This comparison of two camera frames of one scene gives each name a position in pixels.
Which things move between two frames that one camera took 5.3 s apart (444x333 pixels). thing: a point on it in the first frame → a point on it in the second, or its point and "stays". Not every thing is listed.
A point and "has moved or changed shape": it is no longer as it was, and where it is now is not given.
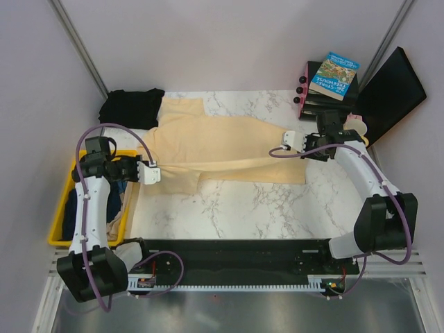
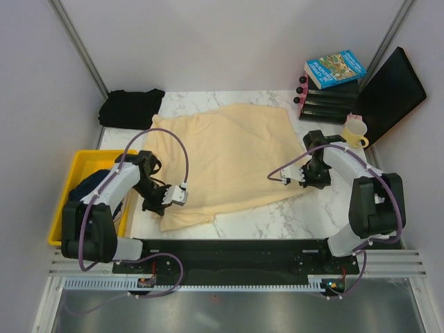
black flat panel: [389, 94] stays
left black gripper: [134, 161] → [157, 207]
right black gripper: [309, 155] → [325, 182]
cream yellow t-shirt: [189, 148] has moved or changed shape
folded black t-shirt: [138, 109] stays
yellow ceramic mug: [359, 126] stays
